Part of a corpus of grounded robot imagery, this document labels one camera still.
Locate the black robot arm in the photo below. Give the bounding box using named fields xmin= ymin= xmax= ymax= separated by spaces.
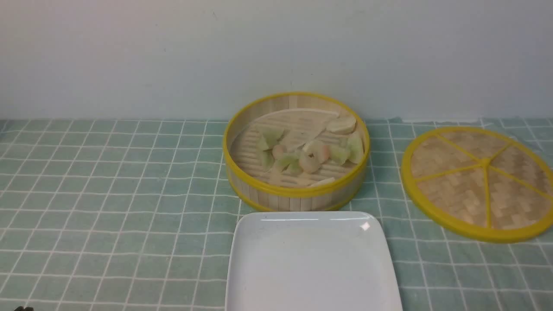
xmin=14 ymin=306 xmax=34 ymax=311

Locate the white square plate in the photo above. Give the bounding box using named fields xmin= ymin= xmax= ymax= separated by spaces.
xmin=225 ymin=211 xmax=403 ymax=311

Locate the small pink dumpling left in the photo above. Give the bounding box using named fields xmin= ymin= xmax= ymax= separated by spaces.
xmin=271 ymin=144 xmax=287 ymax=160

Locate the yellow-rimmed bamboo steamer basket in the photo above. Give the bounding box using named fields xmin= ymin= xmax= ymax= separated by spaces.
xmin=222 ymin=92 xmax=371 ymax=211

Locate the white dumpling front edge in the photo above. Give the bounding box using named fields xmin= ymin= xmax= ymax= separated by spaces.
xmin=308 ymin=177 xmax=336 ymax=187

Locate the white dumpling at back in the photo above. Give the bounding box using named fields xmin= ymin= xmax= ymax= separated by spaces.
xmin=325 ymin=116 xmax=357 ymax=135

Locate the green dumpling right edge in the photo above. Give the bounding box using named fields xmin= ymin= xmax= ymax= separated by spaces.
xmin=347 ymin=131 xmax=365 ymax=165

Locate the green checkered tablecloth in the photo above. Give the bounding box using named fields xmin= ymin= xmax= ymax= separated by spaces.
xmin=0 ymin=118 xmax=553 ymax=311

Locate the yellow-rimmed woven steamer lid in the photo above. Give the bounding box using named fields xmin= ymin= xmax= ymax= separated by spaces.
xmin=400 ymin=127 xmax=553 ymax=243

